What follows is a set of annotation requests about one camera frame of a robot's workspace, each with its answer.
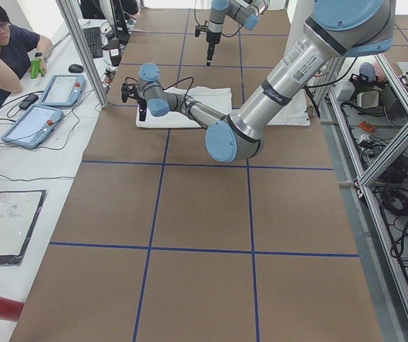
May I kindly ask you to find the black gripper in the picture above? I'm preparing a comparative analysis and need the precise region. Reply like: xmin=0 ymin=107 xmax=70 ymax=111
xmin=194 ymin=21 xmax=222 ymax=66
xmin=121 ymin=82 xmax=147 ymax=121

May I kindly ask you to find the white long-sleeve printed shirt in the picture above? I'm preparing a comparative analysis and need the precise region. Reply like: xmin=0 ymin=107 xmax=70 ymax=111
xmin=135 ymin=86 xmax=232 ymax=129

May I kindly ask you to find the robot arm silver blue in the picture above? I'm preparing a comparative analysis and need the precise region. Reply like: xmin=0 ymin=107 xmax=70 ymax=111
xmin=194 ymin=0 xmax=270 ymax=66
xmin=121 ymin=0 xmax=396 ymax=162

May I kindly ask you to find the black computer mouse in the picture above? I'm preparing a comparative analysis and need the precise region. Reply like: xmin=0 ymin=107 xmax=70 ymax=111
xmin=68 ymin=63 xmax=84 ymax=73

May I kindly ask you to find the blue teach pendant far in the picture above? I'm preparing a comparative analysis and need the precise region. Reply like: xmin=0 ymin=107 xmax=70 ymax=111
xmin=39 ymin=74 xmax=86 ymax=108

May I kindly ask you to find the blue teach pendant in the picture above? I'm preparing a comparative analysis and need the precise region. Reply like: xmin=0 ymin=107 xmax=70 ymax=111
xmin=1 ymin=105 xmax=64 ymax=149
xmin=39 ymin=74 xmax=86 ymax=108

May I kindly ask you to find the black keyboard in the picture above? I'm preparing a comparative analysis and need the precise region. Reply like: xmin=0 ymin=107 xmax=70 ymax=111
xmin=82 ymin=27 xmax=103 ymax=58

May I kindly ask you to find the blue teach pendant near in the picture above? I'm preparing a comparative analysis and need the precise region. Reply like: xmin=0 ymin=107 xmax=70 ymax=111
xmin=1 ymin=105 xmax=64 ymax=149

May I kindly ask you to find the black power adapter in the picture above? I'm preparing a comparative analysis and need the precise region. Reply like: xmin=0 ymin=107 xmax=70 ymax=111
xmin=18 ymin=93 xmax=38 ymax=110

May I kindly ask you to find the green plastic clamp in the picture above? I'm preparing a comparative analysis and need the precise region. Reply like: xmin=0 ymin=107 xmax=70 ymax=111
xmin=30 ymin=58 xmax=46 ymax=79

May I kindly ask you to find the orange plastic part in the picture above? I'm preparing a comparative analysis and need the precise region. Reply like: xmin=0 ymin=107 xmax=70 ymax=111
xmin=358 ymin=120 xmax=376 ymax=133

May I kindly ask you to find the aluminium camera post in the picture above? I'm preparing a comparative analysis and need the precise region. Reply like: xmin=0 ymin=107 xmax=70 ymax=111
xmin=56 ymin=0 xmax=109 ymax=109

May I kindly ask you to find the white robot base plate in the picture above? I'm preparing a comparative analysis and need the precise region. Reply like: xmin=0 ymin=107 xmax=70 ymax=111
xmin=268 ymin=90 xmax=310 ymax=126

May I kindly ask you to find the aluminium frame rack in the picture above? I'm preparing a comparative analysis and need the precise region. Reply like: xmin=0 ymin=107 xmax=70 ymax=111
xmin=317 ymin=35 xmax=408 ymax=342

